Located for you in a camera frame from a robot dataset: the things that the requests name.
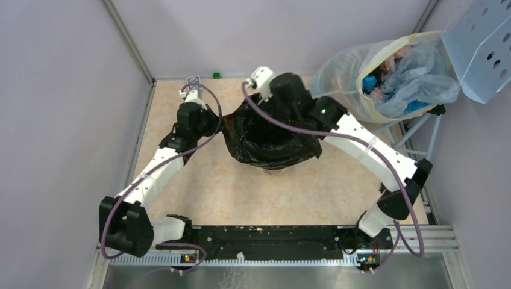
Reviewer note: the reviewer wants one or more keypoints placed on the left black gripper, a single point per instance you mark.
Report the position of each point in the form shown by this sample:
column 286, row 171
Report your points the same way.
column 213, row 118

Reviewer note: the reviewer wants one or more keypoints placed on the black trash bag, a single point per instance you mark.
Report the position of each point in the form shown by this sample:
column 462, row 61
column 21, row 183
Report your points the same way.
column 252, row 140

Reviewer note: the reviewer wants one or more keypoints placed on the white trash bin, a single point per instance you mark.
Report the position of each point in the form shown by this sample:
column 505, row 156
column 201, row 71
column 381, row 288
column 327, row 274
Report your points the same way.
column 276, row 172

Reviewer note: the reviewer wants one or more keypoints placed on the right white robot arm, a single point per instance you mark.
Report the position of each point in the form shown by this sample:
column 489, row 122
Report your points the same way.
column 402, row 176

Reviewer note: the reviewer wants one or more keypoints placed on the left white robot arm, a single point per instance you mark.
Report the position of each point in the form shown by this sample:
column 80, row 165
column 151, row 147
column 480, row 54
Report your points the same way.
column 124, row 224

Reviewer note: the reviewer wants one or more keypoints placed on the grey marker tag card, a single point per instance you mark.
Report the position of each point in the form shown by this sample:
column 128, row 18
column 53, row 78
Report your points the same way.
column 193, row 83

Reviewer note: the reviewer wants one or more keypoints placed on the large translucent yellow-rimmed bag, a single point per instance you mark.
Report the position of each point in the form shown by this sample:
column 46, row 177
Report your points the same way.
column 341, row 76

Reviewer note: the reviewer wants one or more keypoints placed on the pink plastic bag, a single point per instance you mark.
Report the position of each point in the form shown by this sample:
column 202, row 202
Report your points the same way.
column 387, row 66

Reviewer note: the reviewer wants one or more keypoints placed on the light blue plastic bag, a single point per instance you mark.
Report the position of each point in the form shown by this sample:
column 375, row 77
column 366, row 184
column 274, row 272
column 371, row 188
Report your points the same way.
column 419, row 80

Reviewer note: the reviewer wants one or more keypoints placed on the perforated light blue panel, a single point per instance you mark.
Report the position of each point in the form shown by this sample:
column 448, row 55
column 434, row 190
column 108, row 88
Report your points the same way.
column 477, row 41

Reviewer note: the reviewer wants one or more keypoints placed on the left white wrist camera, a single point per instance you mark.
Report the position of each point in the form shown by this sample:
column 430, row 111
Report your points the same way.
column 192, row 96

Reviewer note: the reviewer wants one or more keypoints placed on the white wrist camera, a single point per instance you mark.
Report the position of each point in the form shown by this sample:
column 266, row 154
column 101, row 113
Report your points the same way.
column 260, row 80
column 192, row 96

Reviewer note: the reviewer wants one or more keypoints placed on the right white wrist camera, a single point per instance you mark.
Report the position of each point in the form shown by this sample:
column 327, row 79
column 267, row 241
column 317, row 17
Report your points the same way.
column 260, row 80

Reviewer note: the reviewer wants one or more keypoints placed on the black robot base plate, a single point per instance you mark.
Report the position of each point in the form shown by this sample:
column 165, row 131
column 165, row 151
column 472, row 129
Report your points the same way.
column 285, row 243

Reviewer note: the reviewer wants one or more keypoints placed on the white cable duct strip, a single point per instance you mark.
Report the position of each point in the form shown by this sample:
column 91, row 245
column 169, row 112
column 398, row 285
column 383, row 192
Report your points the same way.
column 177, row 260

